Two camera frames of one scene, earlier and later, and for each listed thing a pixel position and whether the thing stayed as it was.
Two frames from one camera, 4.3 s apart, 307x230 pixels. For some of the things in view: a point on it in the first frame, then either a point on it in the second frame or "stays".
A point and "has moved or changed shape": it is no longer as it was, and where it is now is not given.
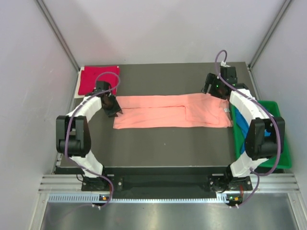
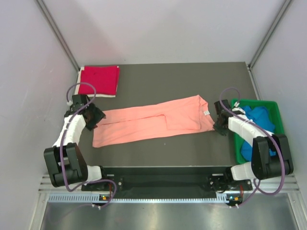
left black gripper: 116,109 -> 99,116
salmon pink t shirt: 172,110 has moved or changed shape
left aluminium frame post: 54,28 stays
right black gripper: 210,79 -> 220,131
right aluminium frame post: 285,6 stays
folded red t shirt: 90,74 stays
